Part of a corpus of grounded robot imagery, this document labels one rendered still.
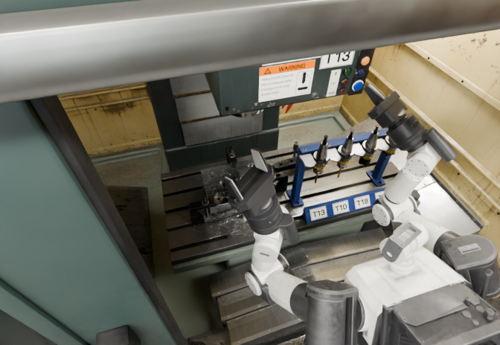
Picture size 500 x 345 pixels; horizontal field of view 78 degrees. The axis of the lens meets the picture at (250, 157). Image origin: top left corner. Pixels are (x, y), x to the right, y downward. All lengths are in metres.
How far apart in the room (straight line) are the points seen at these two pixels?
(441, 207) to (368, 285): 1.04
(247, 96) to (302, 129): 1.56
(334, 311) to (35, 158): 0.68
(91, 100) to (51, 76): 1.86
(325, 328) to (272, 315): 0.66
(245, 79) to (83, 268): 0.58
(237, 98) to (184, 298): 1.04
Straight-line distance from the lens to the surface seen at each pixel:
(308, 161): 1.24
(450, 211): 1.83
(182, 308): 1.59
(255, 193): 0.65
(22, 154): 0.28
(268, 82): 0.85
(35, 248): 0.38
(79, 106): 2.08
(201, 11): 0.19
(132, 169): 2.20
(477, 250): 1.01
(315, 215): 1.43
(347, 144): 1.27
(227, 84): 0.82
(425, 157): 0.95
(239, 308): 1.46
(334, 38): 0.22
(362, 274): 0.88
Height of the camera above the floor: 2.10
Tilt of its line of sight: 45 degrees down
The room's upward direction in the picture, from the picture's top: straight up
